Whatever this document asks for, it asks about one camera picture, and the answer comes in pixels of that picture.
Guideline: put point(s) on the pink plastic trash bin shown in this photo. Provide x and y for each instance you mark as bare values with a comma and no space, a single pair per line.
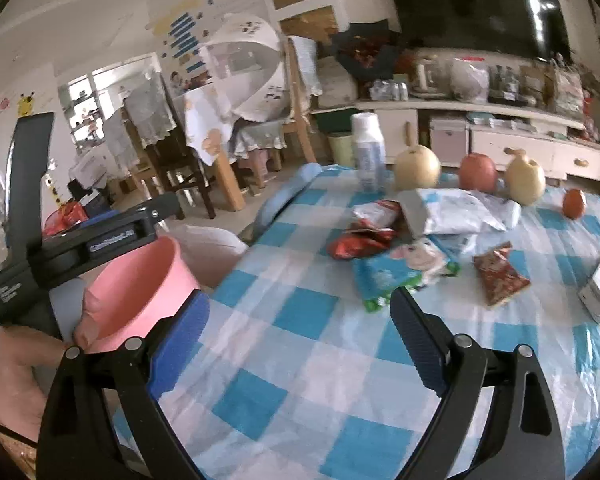
132,293

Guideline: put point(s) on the wooden dining chair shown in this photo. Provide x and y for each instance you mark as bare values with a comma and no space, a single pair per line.
302,85

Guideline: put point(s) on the red apple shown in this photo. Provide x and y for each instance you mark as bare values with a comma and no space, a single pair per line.
478,172

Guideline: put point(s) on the red brown snack packet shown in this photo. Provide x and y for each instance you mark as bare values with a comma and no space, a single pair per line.
499,278

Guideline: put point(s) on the white TV cabinet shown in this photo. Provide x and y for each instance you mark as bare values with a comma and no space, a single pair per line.
454,129

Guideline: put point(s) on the person's left hand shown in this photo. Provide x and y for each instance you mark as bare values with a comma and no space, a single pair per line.
23,350

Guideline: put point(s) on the white blue milk bottle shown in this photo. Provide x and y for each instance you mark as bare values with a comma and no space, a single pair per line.
369,150

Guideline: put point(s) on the dark flower bouquet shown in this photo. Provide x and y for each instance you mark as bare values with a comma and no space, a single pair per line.
367,51

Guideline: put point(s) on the black flat television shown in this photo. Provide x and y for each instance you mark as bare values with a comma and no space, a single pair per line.
525,28

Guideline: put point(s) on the green waste basket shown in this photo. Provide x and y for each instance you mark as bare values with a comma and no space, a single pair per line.
341,144

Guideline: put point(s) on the red white snack wrapper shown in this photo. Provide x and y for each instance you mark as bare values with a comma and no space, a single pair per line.
381,214

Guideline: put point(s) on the dining table with cloth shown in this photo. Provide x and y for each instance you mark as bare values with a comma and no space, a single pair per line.
207,132

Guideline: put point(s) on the small orange tangerine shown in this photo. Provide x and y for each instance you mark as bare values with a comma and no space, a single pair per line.
574,204

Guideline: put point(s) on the blue white checkered tablecloth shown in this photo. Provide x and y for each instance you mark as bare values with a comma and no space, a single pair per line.
293,378

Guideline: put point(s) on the blue cartoon snack packet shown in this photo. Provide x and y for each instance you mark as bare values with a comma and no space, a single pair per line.
412,266

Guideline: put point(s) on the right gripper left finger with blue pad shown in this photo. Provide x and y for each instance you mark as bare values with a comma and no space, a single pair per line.
176,343

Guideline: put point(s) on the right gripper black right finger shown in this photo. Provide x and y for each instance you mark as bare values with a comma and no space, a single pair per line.
427,340

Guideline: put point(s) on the white plastic mailer bag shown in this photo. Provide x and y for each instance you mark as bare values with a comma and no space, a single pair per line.
451,211

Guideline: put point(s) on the dark wooden chair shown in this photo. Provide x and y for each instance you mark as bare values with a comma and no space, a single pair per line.
157,135

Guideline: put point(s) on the white mesh food cover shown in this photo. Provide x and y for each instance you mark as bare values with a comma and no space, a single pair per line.
245,60

